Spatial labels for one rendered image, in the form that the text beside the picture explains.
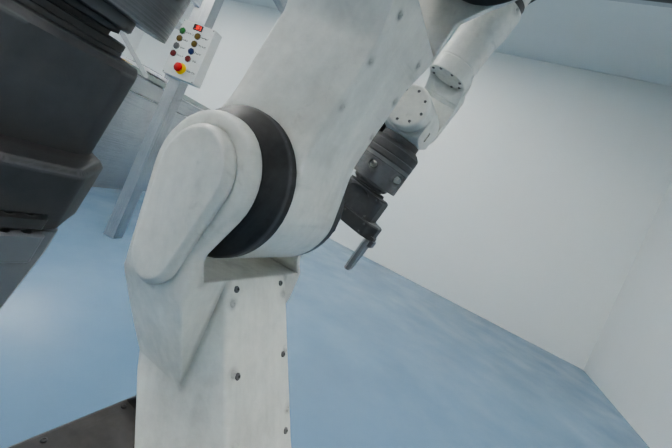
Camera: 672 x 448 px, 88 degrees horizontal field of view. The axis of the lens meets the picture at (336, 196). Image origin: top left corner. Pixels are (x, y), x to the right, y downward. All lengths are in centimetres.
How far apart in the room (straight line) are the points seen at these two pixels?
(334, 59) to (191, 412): 33
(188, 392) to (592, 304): 417
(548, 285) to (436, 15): 395
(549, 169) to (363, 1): 412
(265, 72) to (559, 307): 412
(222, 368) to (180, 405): 6
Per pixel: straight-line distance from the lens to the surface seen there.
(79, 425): 69
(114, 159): 282
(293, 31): 36
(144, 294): 36
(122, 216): 192
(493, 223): 424
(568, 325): 435
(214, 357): 35
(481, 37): 59
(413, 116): 52
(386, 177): 53
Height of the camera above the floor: 64
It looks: 1 degrees down
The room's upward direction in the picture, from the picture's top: 24 degrees clockwise
